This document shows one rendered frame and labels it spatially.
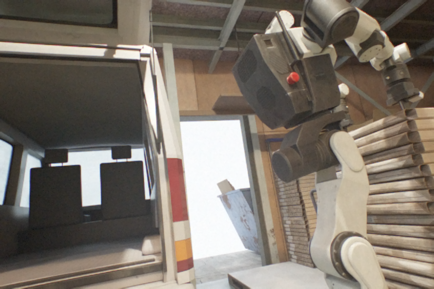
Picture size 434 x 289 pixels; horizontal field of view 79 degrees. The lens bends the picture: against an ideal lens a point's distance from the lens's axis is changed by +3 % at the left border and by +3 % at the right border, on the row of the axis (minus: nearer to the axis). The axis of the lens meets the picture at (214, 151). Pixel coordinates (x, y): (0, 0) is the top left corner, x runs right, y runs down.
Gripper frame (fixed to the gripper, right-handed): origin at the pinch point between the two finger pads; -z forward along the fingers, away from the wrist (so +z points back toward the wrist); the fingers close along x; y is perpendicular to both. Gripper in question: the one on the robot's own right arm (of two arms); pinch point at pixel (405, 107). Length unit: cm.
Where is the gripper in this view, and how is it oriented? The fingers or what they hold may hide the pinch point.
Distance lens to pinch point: 135.1
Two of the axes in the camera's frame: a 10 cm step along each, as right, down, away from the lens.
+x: -2.5, 2.5, 9.4
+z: -1.2, -9.7, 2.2
